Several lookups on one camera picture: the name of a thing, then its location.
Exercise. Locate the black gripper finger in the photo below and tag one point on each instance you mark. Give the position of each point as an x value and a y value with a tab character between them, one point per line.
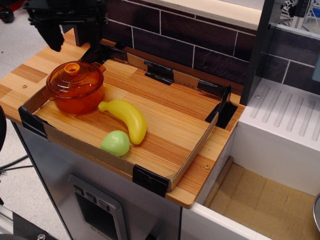
94	33
52	35

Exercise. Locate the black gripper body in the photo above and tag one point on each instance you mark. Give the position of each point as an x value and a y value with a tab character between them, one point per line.
65	12

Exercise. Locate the orange transparent pot lid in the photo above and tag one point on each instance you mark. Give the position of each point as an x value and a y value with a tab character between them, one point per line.
75	79

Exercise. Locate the orange transparent pot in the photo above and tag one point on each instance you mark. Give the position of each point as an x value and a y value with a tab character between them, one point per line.
81	105

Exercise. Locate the yellow plastic banana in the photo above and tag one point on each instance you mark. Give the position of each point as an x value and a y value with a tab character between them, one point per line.
130	115

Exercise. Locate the green plastic pear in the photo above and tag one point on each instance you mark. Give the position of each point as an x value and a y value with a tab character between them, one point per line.
116	142

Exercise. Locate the cardboard fence with black tape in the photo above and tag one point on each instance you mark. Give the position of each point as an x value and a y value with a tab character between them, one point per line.
189	119

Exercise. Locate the toy kitchen oven front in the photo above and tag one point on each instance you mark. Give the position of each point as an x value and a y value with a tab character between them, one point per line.
95	203

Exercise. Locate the white toy sink unit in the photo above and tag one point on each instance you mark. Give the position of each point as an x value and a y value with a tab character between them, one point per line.
265	184

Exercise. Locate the metal bowl rim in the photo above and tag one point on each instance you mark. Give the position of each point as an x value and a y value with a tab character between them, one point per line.
316	211

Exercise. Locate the black right upright post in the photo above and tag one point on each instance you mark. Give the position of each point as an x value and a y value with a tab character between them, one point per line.
252	78

